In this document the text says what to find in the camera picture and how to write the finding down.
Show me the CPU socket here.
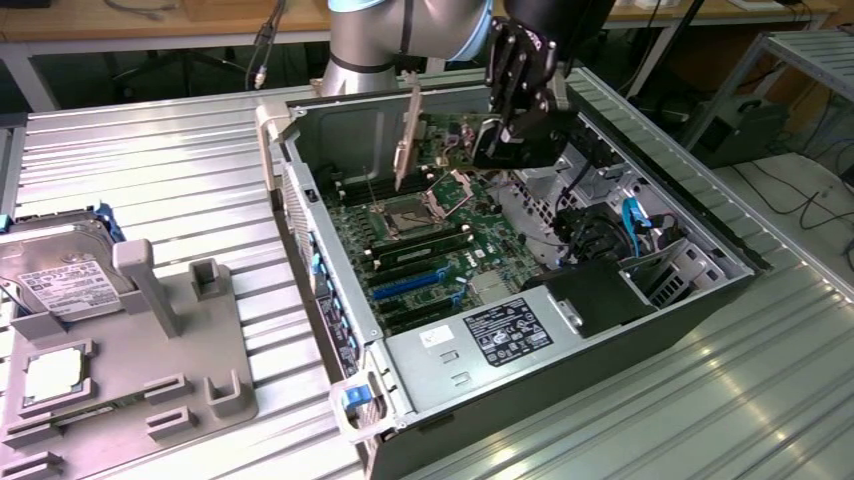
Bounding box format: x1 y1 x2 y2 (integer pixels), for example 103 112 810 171
376 194 442 236

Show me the blue expansion slot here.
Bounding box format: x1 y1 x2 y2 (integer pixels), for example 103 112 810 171
369 271 450 302

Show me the silver power supply with label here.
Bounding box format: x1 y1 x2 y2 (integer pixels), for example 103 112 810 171
380 293 588 431

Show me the metal socket cover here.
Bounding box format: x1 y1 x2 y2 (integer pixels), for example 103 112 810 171
423 168 482 211

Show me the blue disk wire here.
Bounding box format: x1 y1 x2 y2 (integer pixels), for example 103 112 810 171
619 197 654 260

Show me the black wire bundle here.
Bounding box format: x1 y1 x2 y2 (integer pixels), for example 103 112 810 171
552 207 632 266

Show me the graphics card with metal bracket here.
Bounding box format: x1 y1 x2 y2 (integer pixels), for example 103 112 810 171
391 69 512 194

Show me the loose RAM stick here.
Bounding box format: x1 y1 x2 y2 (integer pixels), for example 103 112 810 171
52 394 145 427

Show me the wooden desk white frame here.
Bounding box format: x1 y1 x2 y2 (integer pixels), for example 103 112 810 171
0 0 335 112
490 0 835 99

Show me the black box device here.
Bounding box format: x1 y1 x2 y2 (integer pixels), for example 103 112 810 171
692 97 794 170

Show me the black expansion slot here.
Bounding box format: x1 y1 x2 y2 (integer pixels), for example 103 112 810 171
381 296 456 322

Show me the green motherboard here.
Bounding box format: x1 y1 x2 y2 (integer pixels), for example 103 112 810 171
325 164 555 336

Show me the black hanging cable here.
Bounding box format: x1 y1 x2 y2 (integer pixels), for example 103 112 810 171
249 0 285 92

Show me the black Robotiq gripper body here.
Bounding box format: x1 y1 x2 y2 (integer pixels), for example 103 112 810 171
503 0 615 56

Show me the silver disk bay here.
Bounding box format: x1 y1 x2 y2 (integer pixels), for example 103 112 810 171
618 237 730 307

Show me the CPU chip silver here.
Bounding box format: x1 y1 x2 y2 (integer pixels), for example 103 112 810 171
23 347 93 402

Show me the thin metal locking lever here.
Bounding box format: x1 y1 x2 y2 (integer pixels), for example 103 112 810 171
363 164 387 215

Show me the metal slat side table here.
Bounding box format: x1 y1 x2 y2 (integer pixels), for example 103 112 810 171
686 28 854 151

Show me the black cable on white table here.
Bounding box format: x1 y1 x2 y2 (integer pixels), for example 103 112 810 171
732 162 854 229

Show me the hard disk with blue carrier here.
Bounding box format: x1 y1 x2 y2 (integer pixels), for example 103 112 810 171
0 202 129 324

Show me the open black PC case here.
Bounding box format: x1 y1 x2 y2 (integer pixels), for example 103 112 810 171
256 72 774 480

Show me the silver drive cage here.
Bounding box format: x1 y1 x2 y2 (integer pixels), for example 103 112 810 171
498 112 642 251

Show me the grey parts rack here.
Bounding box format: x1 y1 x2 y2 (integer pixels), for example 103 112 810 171
0 238 260 480

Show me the silver chipset heat sink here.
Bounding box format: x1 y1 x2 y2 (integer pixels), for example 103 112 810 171
470 272 516 302

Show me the black plastic shroud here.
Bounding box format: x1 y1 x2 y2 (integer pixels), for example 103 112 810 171
522 259 659 340

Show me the installed RAM stick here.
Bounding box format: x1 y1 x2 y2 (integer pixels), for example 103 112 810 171
379 242 463 266

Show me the black RAM slot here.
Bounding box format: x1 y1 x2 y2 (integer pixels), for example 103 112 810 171
335 171 435 195
337 180 436 205

